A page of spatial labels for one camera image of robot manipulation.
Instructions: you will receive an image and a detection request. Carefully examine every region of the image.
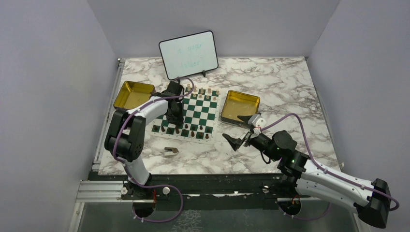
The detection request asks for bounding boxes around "gold tin box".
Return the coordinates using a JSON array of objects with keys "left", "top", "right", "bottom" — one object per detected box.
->
[
  {"left": 220, "top": 90, "right": 261, "bottom": 127},
  {"left": 113, "top": 81, "right": 156, "bottom": 110}
]

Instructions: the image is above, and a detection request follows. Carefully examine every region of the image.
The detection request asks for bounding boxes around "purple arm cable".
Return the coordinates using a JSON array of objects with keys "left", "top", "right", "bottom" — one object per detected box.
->
[
  {"left": 261, "top": 113, "right": 400, "bottom": 212},
  {"left": 112, "top": 76, "right": 195, "bottom": 223}
]

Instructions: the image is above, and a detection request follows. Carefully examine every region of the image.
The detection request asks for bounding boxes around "right gold tin box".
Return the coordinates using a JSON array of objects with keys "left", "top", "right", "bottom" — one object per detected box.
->
[{"left": 220, "top": 90, "right": 261, "bottom": 127}]

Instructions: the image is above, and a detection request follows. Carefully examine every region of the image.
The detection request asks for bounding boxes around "small whiteboard on stand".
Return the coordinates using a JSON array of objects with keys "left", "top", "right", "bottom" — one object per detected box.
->
[{"left": 159, "top": 30, "right": 219, "bottom": 80}]

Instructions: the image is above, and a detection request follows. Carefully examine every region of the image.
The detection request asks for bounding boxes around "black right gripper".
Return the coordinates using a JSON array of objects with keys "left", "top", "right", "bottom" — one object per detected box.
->
[{"left": 222, "top": 115, "right": 279, "bottom": 161}]

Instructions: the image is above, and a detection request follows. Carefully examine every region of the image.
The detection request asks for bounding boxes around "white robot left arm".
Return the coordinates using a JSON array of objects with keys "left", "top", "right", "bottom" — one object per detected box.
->
[{"left": 104, "top": 82, "right": 185, "bottom": 199}]

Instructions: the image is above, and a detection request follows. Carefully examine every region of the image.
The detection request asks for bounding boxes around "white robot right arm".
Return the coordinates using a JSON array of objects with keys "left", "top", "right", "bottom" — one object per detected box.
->
[{"left": 222, "top": 114, "right": 392, "bottom": 229}]

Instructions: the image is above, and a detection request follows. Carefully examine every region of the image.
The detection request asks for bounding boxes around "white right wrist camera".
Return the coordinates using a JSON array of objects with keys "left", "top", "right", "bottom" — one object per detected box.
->
[{"left": 248, "top": 114, "right": 267, "bottom": 135}]

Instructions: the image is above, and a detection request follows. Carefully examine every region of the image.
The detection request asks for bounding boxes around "beige plastic clip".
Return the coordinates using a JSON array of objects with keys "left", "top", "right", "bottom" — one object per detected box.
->
[{"left": 164, "top": 147, "right": 179, "bottom": 157}]

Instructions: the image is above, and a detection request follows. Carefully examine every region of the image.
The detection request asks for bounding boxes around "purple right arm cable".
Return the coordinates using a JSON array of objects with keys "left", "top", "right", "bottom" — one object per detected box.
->
[{"left": 261, "top": 113, "right": 400, "bottom": 212}]

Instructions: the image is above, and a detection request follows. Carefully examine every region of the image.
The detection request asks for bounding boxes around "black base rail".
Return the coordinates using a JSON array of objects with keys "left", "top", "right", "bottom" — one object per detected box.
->
[{"left": 120, "top": 174, "right": 309, "bottom": 211}]

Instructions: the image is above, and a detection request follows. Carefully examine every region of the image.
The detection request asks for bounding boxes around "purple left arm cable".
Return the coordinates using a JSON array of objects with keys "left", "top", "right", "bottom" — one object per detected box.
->
[{"left": 112, "top": 76, "right": 195, "bottom": 223}]

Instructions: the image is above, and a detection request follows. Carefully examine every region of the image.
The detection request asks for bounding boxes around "left gold tin box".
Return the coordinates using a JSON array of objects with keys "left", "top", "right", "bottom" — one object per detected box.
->
[{"left": 113, "top": 81, "right": 156, "bottom": 110}]

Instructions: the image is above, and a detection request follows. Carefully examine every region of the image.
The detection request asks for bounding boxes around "green white chess board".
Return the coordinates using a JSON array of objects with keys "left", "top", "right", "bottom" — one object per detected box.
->
[{"left": 148, "top": 100, "right": 221, "bottom": 145}]

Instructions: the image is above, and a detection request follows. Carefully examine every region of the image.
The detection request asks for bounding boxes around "light chess pieces row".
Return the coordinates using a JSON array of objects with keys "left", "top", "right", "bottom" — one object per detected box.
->
[{"left": 164, "top": 84, "right": 221, "bottom": 101}]

